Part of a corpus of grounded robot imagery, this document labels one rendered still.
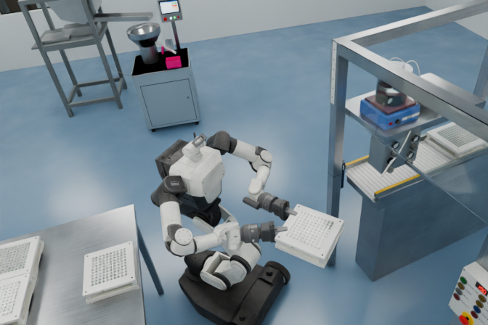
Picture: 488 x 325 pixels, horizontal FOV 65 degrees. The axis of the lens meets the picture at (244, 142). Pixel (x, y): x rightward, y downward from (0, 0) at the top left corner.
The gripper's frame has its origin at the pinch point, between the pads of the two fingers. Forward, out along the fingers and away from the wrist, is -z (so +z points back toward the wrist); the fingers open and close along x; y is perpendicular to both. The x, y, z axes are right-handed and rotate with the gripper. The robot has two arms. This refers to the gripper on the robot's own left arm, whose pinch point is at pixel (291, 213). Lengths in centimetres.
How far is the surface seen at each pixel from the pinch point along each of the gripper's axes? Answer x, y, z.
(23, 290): 8, 104, 82
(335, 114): -29, -50, 5
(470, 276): -12, -1, -77
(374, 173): 13, -62, -15
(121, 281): 9, 72, 47
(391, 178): 13, -63, -25
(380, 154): -19, -42, -25
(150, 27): -9, -138, 283
